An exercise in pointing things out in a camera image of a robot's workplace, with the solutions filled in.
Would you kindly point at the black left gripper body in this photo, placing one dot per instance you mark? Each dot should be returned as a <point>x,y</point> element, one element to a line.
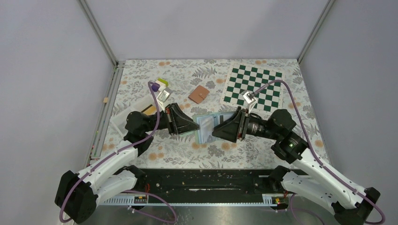
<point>169,119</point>

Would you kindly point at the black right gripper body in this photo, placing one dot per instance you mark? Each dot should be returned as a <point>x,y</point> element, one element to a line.
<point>241,124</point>

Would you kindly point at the green card holder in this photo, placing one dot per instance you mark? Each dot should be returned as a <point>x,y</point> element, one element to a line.
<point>206,122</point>

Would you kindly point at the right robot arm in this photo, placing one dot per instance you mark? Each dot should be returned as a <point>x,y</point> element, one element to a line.
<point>349,203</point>

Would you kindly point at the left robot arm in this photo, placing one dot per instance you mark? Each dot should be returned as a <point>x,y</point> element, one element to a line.
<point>80,193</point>

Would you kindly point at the gold card in tray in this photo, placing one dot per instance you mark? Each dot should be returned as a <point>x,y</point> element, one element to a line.
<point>149,110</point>

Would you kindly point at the cream toy block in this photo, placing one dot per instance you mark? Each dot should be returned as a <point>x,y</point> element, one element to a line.
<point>162,86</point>

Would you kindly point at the purple toy block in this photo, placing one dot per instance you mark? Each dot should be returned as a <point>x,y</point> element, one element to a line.
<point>155,87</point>

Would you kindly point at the brown leather wallet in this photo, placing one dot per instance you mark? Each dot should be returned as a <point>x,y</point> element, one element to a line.
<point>199,94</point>

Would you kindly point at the lime green toy block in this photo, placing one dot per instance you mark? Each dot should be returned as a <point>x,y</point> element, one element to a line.
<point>163,81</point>

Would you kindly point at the floral table cloth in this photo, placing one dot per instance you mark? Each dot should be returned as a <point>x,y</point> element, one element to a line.
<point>183,76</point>

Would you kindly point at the clear plastic divided tray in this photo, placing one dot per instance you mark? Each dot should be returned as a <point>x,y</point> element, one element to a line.
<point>119,120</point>

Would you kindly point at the green white chess mat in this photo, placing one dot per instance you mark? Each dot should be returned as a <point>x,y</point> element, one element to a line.
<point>243,76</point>

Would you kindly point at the perforated metal strip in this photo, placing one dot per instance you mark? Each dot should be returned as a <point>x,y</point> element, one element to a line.
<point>263,200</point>

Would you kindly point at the right controller board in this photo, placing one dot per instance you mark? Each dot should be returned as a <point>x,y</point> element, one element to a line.
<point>279,200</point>

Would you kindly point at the controller board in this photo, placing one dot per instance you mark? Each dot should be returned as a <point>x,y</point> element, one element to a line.
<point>279,200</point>
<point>140,199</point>

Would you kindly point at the left controller board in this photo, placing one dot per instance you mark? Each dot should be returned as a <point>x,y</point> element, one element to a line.
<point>140,199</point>

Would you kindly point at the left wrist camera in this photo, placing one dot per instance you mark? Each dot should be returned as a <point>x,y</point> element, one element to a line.
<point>164,95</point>

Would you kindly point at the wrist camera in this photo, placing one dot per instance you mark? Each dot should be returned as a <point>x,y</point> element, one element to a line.
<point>250,99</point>
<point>164,95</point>

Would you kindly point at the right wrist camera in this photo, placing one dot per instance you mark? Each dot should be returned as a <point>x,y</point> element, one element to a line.
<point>250,99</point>

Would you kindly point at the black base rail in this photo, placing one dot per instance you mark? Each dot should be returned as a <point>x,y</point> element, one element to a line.
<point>214,183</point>

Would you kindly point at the left aluminium frame post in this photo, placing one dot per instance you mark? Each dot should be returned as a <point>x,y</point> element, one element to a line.
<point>97,31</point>

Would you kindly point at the aluminium frame post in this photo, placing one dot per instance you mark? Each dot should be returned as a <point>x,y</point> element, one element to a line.
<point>97,31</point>
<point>313,34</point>

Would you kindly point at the right aluminium frame post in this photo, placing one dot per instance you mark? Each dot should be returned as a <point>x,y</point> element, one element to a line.
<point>313,34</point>

